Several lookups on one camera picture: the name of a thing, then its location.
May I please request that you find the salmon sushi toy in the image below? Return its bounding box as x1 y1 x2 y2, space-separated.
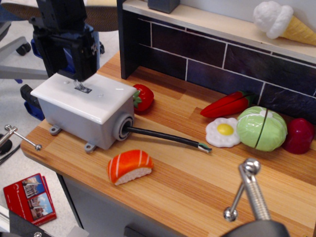
107 150 154 186

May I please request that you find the metal clamp handle left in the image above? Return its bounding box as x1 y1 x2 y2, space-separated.
0 124 42 153

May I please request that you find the blue bar clamp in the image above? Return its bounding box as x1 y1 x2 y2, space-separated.
20 23 99 121

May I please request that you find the blue jeans leg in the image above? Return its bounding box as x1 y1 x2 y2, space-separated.
93 31 100 70

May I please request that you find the red toy chili pepper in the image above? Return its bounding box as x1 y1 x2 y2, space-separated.
200 91 257 118

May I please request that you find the dark shelf with tile backsplash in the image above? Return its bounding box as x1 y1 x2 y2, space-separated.
118 0 316 123

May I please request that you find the toy ice cream cone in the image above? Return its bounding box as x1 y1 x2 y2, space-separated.
253 1 316 46

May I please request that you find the dark red toy fruit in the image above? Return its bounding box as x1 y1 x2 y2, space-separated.
282 118 315 155

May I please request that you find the grey chair base with castor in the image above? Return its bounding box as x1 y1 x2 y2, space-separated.
0 21 48 79

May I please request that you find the metal clamp screw right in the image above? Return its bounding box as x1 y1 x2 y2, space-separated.
223 158 271 222

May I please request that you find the grey switch box white plate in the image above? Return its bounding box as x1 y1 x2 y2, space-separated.
31 74 137 153

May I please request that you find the brown office chair seat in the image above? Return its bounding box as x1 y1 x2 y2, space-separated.
0 0 118 32

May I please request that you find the grey block on shelf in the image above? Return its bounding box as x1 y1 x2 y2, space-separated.
148 0 180 13

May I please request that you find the grey cabinet under counter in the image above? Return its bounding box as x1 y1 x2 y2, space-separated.
56 172 178 237

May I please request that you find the black electrical cable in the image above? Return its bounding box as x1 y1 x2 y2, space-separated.
124 126 213 154

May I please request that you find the red toy strawberry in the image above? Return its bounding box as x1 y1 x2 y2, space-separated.
133 84 154 113

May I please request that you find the red booklet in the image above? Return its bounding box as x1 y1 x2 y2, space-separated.
3 173 57 226

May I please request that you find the black device bottom left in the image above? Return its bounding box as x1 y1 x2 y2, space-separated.
0 209 51 237

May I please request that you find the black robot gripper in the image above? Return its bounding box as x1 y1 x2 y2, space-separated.
29 0 97 82

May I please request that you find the clear light switch toggle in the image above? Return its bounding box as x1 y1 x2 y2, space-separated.
74 80 91 93

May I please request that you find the toy fried egg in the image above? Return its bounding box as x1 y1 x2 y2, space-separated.
205 118 240 148

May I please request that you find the green toy cabbage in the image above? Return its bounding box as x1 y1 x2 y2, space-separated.
237 106 287 152

